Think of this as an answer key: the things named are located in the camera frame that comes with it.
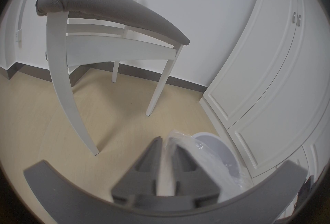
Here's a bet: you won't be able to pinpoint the clear plastic bag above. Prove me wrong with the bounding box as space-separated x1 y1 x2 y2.
156 129 254 199

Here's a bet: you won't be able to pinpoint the white chair grey cushions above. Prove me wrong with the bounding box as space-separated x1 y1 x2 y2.
35 0 191 157

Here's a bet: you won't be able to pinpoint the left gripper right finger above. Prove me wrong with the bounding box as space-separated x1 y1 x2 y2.
173 144 220 202

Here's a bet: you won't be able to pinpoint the white trash bin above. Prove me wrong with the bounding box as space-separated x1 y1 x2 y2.
192 132 245 183

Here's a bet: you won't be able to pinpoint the white wardrobe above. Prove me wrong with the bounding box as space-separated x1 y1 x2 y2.
199 0 330 224

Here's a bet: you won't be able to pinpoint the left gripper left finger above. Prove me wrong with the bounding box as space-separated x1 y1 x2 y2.
111 136 163 205

